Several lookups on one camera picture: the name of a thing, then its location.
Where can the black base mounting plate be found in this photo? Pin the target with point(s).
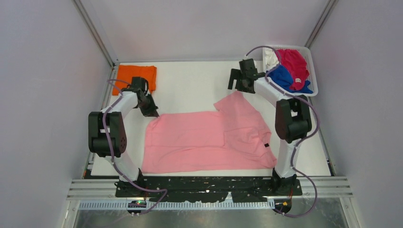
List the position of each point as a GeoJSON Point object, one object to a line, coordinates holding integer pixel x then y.
{"type": "Point", "coordinates": [207, 189]}

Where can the blue t shirt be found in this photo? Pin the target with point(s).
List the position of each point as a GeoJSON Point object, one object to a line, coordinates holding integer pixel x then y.
{"type": "Point", "coordinates": [283, 78]}

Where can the aluminium frame rail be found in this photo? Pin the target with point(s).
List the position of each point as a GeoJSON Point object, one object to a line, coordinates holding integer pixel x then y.
{"type": "Point", "coordinates": [92, 20]}

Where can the magenta t shirt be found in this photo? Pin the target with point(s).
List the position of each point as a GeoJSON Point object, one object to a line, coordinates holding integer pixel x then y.
{"type": "Point", "coordinates": [296, 65]}

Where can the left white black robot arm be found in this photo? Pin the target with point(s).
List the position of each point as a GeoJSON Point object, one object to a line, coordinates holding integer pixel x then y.
{"type": "Point", "coordinates": [106, 130]}

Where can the folded orange t shirt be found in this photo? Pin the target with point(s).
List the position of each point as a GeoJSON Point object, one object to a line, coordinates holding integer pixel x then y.
{"type": "Point", "coordinates": [127, 72]}

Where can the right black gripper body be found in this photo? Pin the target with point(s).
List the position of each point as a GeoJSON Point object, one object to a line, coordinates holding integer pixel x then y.
{"type": "Point", "coordinates": [245, 90]}

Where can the white slotted cable duct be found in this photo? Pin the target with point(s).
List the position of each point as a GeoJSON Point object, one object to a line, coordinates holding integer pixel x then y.
{"type": "Point", "coordinates": [144, 205]}

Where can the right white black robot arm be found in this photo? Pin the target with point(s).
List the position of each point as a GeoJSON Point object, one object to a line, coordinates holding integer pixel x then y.
{"type": "Point", "coordinates": [292, 119]}

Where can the white t shirt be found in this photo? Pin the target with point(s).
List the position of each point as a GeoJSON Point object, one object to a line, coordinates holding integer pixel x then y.
{"type": "Point", "coordinates": [271, 59]}

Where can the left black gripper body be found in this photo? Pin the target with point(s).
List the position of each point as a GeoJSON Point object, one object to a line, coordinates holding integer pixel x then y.
{"type": "Point", "coordinates": [148, 108]}

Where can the pink t shirt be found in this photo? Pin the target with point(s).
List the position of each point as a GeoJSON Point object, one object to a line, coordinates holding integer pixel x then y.
{"type": "Point", "coordinates": [232, 137]}

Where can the white plastic basket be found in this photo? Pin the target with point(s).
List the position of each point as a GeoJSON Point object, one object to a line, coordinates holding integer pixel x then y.
{"type": "Point", "coordinates": [305, 52]}

